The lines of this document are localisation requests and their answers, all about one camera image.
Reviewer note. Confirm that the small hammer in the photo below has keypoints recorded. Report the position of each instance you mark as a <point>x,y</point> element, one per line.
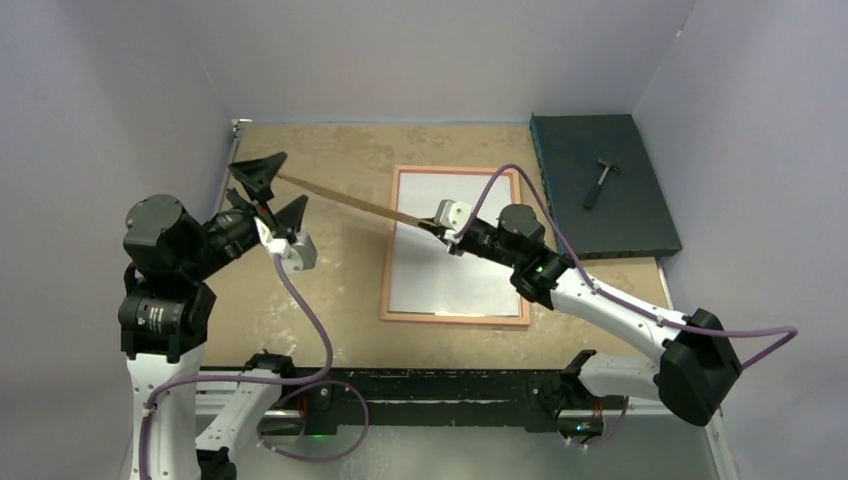
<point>594,193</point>

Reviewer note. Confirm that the pink picture frame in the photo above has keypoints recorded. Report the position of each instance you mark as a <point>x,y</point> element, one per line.
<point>457,318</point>

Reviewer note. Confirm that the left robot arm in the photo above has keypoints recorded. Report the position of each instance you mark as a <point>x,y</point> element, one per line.
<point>164,318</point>

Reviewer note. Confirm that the seascape photo print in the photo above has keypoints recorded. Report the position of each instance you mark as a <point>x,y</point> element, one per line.
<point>457,258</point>

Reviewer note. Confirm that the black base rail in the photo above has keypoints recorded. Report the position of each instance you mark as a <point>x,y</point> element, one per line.
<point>538,401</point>

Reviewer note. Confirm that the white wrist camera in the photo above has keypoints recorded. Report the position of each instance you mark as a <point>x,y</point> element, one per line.
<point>451,218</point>
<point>293,256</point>

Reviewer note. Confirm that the dark blue box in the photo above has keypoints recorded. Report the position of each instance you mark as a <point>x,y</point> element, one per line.
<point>631,217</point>

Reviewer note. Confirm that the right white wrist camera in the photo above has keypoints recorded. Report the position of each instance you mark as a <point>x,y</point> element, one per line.
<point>451,218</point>

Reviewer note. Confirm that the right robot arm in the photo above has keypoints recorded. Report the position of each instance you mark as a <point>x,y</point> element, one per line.
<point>689,364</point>

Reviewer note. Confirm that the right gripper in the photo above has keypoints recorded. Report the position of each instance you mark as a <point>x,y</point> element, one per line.
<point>458,245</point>

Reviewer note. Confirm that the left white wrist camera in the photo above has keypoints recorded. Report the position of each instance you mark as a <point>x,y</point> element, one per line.
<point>293,256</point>

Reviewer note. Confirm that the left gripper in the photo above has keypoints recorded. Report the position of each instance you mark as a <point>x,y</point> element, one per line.
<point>257,175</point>

